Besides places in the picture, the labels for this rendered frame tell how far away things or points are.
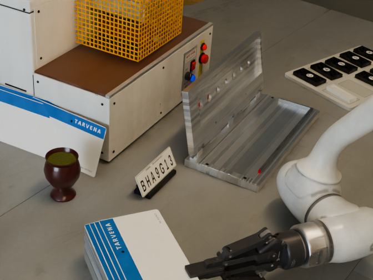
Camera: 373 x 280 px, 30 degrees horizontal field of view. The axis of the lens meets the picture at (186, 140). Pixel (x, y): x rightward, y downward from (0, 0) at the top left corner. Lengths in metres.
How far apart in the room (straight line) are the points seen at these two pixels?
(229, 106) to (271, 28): 0.77
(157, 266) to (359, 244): 0.41
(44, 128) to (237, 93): 0.54
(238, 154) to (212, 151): 0.07
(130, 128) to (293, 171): 0.48
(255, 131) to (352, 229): 0.57
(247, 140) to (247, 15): 0.93
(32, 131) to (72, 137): 0.12
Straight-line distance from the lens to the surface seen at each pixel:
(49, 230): 1.58
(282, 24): 2.66
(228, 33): 2.54
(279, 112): 2.02
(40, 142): 1.81
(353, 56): 2.44
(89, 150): 1.73
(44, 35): 1.79
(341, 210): 1.47
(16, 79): 1.84
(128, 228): 1.43
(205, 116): 1.79
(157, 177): 1.69
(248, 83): 2.00
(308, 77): 2.24
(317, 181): 1.51
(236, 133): 1.90
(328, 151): 1.50
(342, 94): 2.18
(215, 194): 1.69
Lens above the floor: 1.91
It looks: 33 degrees down
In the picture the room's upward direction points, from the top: 5 degrees clockwise
